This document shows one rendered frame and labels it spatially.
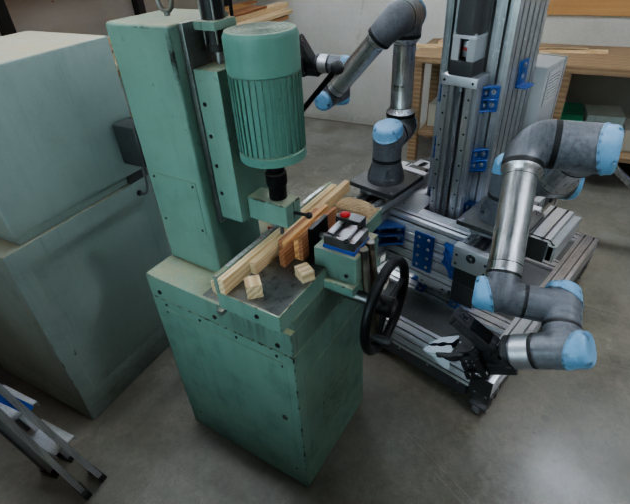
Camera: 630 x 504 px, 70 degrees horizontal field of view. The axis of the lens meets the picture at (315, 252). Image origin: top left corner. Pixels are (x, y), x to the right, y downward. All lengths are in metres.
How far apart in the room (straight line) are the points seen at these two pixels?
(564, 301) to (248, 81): 0.83
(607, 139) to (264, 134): 0.77
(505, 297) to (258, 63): 0.73
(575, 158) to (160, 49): 0.99
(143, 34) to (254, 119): 0.33
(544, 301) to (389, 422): 1.12
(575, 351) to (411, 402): 1.18
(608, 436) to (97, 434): 2.07
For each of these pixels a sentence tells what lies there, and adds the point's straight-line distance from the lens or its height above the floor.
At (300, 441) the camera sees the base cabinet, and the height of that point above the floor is 0.29.
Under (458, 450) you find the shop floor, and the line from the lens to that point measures 2.01.
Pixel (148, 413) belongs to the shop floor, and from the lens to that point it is 2.22.
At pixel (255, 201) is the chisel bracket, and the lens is 1.30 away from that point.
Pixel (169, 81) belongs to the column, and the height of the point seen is 1.40.
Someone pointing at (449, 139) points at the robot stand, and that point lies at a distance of 1.81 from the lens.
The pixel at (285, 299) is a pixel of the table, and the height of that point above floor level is 0.90.
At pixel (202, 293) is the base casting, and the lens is 1.42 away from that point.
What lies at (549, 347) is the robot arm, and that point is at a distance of 1.03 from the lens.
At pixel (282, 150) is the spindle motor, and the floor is 1.25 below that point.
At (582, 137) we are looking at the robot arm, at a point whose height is 1.27.
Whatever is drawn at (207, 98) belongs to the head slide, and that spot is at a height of 1.35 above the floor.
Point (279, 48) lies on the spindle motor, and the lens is 1.07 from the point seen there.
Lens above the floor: 1.69
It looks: 36 degrees down
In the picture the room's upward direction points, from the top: 4 degrees counter-clockwise
